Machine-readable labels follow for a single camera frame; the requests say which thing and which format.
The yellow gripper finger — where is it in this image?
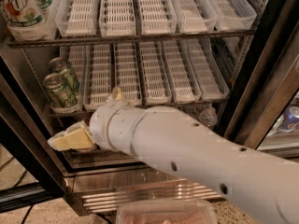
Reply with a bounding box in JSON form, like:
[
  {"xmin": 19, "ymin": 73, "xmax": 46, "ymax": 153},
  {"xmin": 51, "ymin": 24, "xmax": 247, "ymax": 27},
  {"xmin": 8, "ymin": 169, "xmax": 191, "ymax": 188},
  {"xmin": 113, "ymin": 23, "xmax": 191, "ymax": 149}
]
[
  {"xmin": 107, "ymin": 86, "xmax": 123, "ymax": 102},
  {"xmin": 48, "ymin": 120, "xmax": 94, "ymax": 151}
]

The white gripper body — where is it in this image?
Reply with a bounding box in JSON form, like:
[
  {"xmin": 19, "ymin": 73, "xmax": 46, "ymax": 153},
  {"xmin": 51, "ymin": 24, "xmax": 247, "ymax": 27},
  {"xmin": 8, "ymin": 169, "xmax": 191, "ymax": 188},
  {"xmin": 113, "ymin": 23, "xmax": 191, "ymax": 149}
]
[{"xmin": 89, "ymin": 100, "xmax": 128, "ymax": 150}]

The green soda can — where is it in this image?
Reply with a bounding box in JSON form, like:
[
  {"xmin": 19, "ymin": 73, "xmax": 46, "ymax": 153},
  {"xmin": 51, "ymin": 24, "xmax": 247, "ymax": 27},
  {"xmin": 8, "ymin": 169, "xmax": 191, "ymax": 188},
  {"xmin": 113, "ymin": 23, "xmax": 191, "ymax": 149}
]
[
  {"xmin": 49, "ymin": 57, "xmax": 79, "ymax": 93},
  {"xmin": 43, "ymin": 73, "xmax": 78, "ymax": 108}
]

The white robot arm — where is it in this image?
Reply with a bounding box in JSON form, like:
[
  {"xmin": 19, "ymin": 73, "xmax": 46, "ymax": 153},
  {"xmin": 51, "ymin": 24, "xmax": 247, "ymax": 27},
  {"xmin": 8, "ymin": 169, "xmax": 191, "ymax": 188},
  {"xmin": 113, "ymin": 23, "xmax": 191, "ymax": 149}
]
[{"xmin": 48, "ymin": 88, "xmax": 299, "ymax": 224}]

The middle shelf tray two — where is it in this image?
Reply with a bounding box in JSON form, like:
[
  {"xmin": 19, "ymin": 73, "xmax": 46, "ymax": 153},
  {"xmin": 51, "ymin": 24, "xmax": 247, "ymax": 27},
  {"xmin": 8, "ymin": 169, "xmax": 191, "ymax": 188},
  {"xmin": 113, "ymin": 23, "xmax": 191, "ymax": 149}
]
[{"xmin": 114, "ymin": 43, "xmax": 142, "ymax": 105}]

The shelf tray two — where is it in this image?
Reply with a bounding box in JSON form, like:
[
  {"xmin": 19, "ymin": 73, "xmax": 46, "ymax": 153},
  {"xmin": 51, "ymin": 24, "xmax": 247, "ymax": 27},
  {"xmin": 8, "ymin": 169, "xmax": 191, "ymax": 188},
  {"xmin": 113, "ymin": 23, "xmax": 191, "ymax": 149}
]
[
  {"xmin": 114, "ymin": 43, "xmax": 142, "ymax": 105},
  {"xmin": 99, "ymin": 0, "xmax": 135, "ymax": 37}
]

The middle shelf tray one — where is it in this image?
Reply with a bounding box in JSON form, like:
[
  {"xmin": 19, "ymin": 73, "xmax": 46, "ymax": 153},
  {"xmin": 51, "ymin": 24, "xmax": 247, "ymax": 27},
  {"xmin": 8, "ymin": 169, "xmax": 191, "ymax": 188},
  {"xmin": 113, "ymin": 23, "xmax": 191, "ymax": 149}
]
[{"xmin": 83, "ymin": 44, "xmax": 112, "ymax": 111}]

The shelf tray one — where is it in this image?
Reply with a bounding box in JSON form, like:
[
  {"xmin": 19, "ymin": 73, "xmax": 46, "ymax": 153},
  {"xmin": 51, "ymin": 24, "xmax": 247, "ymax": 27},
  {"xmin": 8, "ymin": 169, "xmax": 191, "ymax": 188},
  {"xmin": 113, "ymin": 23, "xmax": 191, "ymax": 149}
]
[
  {"xmin": 83, "ymin": 44, "xmax": 112, "ymax": 111},
  {"xmin": 55, "ymin": 0, "xmax": 99, "ymax": 37}
]

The middle shelf tray three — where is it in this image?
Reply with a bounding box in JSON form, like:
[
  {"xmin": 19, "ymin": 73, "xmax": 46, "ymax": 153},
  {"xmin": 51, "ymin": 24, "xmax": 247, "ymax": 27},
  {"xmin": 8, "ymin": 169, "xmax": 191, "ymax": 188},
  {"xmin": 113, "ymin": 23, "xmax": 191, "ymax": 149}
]
[{"xmin": 138, "ymin": 41, "xmax": 172, "ymax": 105}]

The shelf tray three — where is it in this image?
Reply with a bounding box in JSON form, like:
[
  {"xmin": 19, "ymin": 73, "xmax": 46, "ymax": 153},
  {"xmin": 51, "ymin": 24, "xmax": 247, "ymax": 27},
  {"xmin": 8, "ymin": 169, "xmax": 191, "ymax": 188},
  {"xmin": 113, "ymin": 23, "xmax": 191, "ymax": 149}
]
[
  {"xmin": 137, "ymin": 0, "xmax": 177, "ymax": 35},
  {"xmin": 138, "ymin": 41, "xmax": 172, "ymax": 105}
]

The open fridge door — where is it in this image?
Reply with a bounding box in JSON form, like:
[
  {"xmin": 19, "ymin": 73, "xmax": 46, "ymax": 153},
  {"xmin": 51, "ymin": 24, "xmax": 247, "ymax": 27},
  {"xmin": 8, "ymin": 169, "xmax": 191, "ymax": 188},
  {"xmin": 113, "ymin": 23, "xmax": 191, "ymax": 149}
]
[{"xmin": 0, "ymin": 61, "xmax": 66, "ymax": 213}]

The middle shelf tray four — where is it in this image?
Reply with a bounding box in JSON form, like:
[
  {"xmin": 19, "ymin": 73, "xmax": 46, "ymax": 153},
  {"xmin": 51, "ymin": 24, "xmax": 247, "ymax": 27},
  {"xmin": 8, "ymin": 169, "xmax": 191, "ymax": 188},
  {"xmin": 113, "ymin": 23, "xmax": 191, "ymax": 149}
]
[{"xmin": 162, "ymin": 40, "xmax": 201, "ymax": 103}]

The shelf tray four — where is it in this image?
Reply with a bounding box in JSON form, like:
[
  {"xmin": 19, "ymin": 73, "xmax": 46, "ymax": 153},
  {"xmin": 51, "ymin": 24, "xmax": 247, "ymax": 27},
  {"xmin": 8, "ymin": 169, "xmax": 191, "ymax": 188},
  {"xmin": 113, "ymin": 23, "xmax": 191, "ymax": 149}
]
[
  {"xmin": 171, "ymin": 0, "xmax": 217, "ymax": 34},
  {"xmin": 162, "ymin": 40, "xmax": 201, "ymax": 103}
]

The top shelf tray two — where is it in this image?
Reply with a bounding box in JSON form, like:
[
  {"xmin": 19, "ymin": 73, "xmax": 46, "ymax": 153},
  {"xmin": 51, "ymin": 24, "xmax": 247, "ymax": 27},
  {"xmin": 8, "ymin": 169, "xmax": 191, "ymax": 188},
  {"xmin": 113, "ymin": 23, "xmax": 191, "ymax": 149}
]
[{"xmin": 99, "ymin": 0, "xmax": 135, "ymax": 37}]

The top shelf tray one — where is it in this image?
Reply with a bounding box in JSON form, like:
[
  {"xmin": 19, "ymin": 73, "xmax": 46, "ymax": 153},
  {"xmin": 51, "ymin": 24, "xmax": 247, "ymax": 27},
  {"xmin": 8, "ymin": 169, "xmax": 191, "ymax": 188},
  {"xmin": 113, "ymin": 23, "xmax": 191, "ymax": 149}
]
[{"xmin": 55, "ymin": 0, "xmax": 99, "ymax": 37}]

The top shelf tray three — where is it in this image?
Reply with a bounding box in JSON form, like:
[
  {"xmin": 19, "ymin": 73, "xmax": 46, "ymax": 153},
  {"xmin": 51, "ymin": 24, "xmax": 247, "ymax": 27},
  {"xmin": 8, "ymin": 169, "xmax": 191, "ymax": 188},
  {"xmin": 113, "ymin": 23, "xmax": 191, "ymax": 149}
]
[{"xmin": 137, "ymin": 0, "xmax": 177, "ymax": 35}]

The middle shelf tray five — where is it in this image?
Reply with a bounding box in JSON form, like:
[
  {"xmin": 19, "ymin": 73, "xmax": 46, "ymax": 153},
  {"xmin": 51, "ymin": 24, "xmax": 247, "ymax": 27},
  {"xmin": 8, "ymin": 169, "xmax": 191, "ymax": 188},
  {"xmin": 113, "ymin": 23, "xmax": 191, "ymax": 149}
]
[{"xmin": 186, "ymin": 39, "xmax": 230, "ymax": 100}]

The shelf tray five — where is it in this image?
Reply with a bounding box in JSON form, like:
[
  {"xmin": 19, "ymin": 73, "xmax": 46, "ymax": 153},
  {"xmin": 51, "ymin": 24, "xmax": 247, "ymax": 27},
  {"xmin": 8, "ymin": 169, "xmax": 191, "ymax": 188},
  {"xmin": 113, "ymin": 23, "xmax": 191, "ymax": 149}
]
[
  {"xmin": 208, "ymin": 0, "xmax": 257, "ymax": 31},
  {"xmin": 186, "ymin": 39, "xmax": 230, "ymax": 100}
]

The top shelf tray four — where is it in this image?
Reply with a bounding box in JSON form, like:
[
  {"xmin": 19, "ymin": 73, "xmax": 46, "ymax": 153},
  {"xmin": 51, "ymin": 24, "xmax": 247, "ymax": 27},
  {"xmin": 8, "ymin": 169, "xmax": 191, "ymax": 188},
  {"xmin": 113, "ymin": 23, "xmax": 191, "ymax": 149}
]
[{"xmin": 171, "ymin": 0, "xmax": 217, "ymax": 34}]

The stainless steel fridge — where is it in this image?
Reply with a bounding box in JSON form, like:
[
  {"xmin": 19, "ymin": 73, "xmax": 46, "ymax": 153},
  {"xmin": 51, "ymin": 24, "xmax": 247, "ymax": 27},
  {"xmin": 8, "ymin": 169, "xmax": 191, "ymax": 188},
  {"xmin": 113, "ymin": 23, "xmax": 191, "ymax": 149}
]
[{"xmin": 1, "ymin": 0, "xmax": 299, "ymax": 216}]

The top shelf tray five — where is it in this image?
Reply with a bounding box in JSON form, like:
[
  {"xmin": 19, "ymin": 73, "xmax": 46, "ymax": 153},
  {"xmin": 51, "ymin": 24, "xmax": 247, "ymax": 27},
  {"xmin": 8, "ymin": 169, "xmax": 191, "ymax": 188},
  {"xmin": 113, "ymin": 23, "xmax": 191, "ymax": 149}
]
[{"xmin": 208, "ymin": 0, "xmax": 257, "ymax": 31}]

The blue soda can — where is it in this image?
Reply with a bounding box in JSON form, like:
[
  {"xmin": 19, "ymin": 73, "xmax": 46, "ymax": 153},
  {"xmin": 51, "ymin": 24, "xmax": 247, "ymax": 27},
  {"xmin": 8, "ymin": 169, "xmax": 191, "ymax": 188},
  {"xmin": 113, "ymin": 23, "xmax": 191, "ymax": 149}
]
[{"xmin": 278, "ymin": 105, "xmax": 299, "ymax": 133}]

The clear water bottle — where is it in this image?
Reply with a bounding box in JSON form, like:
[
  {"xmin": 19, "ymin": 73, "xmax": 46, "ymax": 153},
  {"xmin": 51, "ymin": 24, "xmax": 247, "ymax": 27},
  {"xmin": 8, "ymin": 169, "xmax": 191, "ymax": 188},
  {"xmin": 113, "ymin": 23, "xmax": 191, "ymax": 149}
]
[{"xmin": 198, "ymin": 105, "xmax": 218, "ymax": 129}]

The clear plastic food container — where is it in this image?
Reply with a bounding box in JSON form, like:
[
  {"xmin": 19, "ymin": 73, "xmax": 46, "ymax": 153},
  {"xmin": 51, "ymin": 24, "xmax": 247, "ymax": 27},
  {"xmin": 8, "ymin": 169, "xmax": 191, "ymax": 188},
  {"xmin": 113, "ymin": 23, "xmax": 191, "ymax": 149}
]
[{"xmin": 116, "ymin": 200, "xmax": 218, "ymax": 224}]

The middle wire shelf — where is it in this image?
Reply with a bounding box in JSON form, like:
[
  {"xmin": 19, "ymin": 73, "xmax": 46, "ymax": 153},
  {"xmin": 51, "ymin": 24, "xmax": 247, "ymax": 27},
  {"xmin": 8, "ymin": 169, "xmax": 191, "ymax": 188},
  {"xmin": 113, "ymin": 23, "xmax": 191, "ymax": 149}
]
[{"xmin": 49, "ymin": 99, "xmax": 228, "ymax": 118}]

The wire shelf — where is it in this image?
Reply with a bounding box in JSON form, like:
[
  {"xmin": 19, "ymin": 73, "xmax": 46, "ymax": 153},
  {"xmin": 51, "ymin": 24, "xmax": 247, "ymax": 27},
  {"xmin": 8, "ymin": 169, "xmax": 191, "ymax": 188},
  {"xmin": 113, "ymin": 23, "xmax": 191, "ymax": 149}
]
[
  {"xmin": 49, "ymin": 99, "xmax": 228, "ymax": 118},
  {"xmin": 6, "ymin": 29, "xmax": 255, "ymax": 49}
]

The black floor cable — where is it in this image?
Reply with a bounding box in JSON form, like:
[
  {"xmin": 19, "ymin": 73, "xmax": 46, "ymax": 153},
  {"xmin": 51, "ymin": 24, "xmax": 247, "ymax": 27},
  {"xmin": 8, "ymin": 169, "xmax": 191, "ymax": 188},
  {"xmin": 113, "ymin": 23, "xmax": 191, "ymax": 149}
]
[{"xmin": 20, "ymin": 203, "xmax": 36, "ymax": 224}]

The top wire shelf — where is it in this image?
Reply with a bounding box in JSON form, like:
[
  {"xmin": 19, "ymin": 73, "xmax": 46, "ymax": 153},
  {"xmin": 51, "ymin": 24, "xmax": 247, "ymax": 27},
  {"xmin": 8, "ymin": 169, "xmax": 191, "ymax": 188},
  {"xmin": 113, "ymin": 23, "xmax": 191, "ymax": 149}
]
[{"xmin": 6, "ymin": 29, "xmax": 255, "ymax": 49}]

